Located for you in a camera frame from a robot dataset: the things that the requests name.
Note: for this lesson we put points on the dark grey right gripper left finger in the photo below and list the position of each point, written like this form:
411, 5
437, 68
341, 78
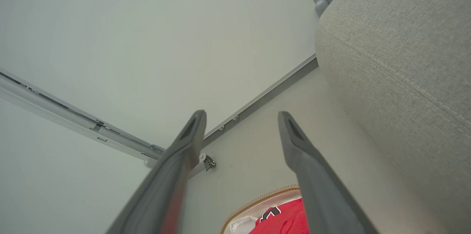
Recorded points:
167, 182

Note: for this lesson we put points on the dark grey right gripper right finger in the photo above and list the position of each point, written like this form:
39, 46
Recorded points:
316, 190

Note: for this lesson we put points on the red and white garment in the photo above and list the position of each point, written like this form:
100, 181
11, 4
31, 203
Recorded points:
290, 221

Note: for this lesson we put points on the light grey fabric sofa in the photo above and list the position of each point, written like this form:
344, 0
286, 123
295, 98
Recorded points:
404, 61

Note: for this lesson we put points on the grey partition support foot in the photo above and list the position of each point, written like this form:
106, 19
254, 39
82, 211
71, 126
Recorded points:
194, 171

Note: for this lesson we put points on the black caster wheel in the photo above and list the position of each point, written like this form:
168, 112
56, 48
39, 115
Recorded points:
209, 162

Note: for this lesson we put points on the cream laundry basket brown rim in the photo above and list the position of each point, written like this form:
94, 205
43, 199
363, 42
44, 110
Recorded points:
262, 204

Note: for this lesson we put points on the white basket liner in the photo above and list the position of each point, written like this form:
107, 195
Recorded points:
241, 227

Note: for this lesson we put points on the grey partition base rail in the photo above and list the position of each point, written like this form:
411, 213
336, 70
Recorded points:
257, 102

